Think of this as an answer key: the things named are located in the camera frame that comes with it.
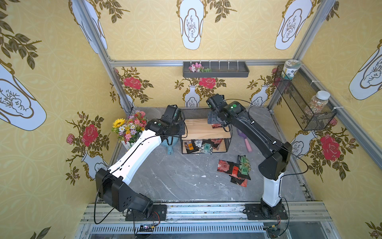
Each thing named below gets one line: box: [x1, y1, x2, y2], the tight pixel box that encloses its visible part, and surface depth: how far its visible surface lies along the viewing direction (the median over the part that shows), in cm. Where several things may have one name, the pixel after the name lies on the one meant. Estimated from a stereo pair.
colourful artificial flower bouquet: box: [111, 110, 149, 144], surface depth 89 cm
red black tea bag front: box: [216, 159, 240, 175], surface depth 92 cm
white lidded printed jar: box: [281, 59, 302, 80], surface depth 87 cm
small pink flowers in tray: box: [188, 62, 212, 73], surface depth 89 cm
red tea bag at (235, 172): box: [228, 165, 242, 180], surface depth 88 cm
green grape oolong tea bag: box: [237, 154, 252, 176], surface depth 92 cm
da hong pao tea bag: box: [230, 177, 248, 188], surface depth 85 cm
